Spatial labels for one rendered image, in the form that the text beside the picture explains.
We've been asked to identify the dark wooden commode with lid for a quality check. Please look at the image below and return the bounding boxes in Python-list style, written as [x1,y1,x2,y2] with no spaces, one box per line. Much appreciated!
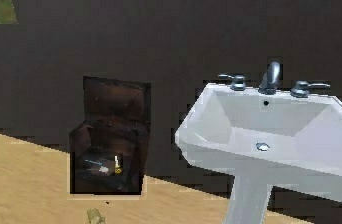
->
[68,75,153,196]

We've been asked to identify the grey sink faucet spout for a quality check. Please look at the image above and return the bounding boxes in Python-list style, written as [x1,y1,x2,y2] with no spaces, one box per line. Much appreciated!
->
[258,60,283,96]

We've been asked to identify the grey sink tap handle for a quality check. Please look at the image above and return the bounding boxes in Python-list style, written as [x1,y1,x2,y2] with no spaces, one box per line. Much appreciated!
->
[290,80,331,99]
[218,73,247,92]

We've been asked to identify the small olive floor object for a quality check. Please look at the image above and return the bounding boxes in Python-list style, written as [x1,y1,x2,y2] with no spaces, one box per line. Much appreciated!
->
[86,207,107,224]

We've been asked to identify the white pedestal sink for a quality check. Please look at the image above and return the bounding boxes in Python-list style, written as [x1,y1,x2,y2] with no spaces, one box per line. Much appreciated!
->
[174,82,342,224]

